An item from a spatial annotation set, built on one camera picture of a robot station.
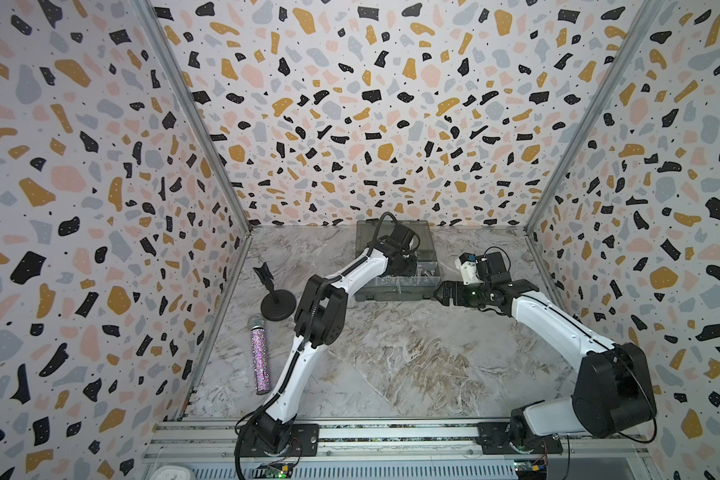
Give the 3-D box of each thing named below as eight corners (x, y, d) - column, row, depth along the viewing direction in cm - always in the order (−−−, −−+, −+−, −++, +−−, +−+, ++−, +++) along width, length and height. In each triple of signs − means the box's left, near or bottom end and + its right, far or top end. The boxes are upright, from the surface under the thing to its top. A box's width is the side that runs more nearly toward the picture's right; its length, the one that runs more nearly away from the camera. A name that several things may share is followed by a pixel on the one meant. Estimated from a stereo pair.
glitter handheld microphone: (255, 396, 82) (251, 392, 79) (251, 322, 96) (248, 316, 93) (271, 391, 83) (267, 387, 80) (265, 318, 97) (261, 313, 94)
